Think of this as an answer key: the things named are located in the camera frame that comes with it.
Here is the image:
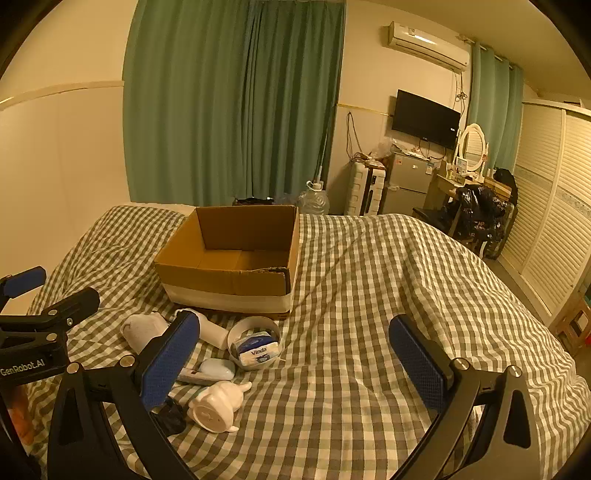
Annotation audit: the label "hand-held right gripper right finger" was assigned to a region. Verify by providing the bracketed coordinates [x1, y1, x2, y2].
[388, 315, 548, 480]

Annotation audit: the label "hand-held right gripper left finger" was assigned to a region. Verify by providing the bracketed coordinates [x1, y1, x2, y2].
[46, 311, 202, 480]

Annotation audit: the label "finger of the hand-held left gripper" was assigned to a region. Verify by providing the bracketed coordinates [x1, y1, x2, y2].
[0, 266, 47, 306]
[0, 287, 101, 344]

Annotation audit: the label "white remote control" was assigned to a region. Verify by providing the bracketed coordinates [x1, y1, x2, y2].
[177, 367, 219, 385]

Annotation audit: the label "white sock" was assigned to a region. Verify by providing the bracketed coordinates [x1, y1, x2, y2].
[121, 312, 170, 355]

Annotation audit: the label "white earbuds case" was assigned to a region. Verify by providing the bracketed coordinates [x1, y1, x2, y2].
[198, 358, 236, 381]

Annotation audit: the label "white plastic bottle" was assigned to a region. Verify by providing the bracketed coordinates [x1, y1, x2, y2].
[174, 308, 230, 350]

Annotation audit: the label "black cloth item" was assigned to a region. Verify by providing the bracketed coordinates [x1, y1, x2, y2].
[154, 397, 188, 437]

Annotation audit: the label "white tape roll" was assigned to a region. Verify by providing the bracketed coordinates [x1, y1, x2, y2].
[228, 316, 281, 371]

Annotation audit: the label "blue tissue packet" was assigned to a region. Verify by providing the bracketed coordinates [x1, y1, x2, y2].
[235, 335, 280, 367]

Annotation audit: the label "brown cardboard box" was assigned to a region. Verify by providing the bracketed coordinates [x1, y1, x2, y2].
[154, 204, 302, 320]

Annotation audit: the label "person's left forearm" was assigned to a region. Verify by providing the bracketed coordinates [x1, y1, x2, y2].
[8, 383, 37, 445]

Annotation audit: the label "green checked blanket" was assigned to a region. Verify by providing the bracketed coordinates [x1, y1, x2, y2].
[25, 205, 583, 480]

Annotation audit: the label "black chair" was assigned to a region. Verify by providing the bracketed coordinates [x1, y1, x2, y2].
[412, 205, 458, 237]

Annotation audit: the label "small brown carton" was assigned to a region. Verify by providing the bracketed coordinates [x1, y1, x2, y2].
[551, 286, 591, 357]

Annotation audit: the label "pile of black clothes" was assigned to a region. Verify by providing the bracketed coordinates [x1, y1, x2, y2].
[438, 185, 516, 259]

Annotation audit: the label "wooden dressing table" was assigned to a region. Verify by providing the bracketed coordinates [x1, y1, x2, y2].
[425, 172, 468, 214]

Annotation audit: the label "grey small fridge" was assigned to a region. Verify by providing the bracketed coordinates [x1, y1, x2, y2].
[382, 151, 435, 216]

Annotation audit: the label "white ribbed suitcase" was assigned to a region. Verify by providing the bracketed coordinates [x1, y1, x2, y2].
[344, 161, 389, 216]

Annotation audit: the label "clear water jug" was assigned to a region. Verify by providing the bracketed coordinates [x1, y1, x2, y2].
[295, 181, 331, 216]

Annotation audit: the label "black handbag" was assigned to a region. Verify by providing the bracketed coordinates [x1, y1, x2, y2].
[492, 168, 518, 190]

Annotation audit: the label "white louvred wardrobe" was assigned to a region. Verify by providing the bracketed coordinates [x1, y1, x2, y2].
[496, 99, 591, 325]

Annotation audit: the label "white oval vanity mirror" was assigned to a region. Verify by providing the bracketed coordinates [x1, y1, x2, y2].
[456, 124, 489, 179]

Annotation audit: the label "white pole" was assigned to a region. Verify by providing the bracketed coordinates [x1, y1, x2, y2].
[315, 117, 329, 185]

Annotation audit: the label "narrow green curtain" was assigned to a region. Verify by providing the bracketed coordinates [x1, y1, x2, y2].
[466, 44, 525, 174]

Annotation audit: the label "wide green curtain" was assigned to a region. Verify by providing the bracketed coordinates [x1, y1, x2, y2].
[124, 0, 347, 204]

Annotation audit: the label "white air conditioner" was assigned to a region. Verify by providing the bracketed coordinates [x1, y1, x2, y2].
[385, 21, 472, 73]

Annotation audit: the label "hanging wall cables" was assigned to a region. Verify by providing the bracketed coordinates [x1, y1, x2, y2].
[345, 111, 366, 160]

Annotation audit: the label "black wall television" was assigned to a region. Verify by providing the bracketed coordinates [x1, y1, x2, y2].
[392, 89, 461, 151]

